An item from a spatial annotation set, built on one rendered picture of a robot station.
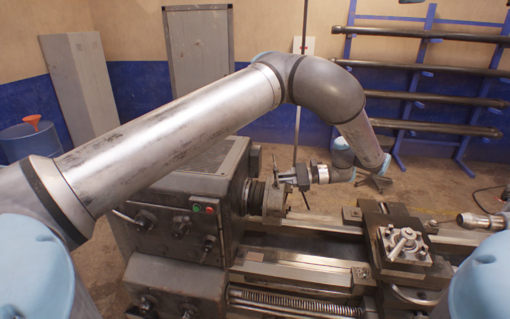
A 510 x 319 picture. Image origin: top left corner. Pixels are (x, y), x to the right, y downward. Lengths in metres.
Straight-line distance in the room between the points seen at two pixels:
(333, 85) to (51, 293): 0.53
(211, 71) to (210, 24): 0.68
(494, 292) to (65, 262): 0.35
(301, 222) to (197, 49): 3.38
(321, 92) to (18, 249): 0.52
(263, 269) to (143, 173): 1.01
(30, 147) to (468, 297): 3.61
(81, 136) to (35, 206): 4.30
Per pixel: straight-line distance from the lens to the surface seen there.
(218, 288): 1.33
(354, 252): 1.66
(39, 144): 3.62
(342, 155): 1.10
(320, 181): 1.16
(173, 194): 1.12
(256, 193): 1.25
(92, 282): 2.67
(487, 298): 0.26
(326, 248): 1.63
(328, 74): 0.57
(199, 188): 1.06
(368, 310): 1.35
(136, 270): 1.49
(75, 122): 4.63
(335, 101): 0.57
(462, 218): 1.52
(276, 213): 1.19
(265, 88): 0.55
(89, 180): 0.41
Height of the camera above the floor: 1.90
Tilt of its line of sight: 29 degrees down
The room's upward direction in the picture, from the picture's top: straight up
